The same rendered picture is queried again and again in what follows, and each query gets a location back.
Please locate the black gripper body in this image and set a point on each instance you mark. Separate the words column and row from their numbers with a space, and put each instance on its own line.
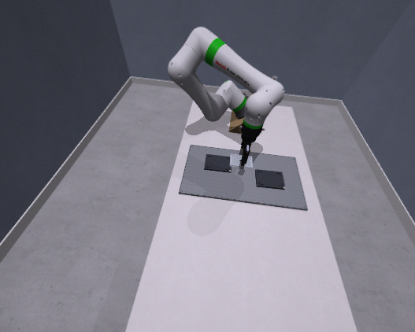
column 247, row 140

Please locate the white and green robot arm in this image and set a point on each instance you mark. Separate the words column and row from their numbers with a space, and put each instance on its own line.
column 203, row 45

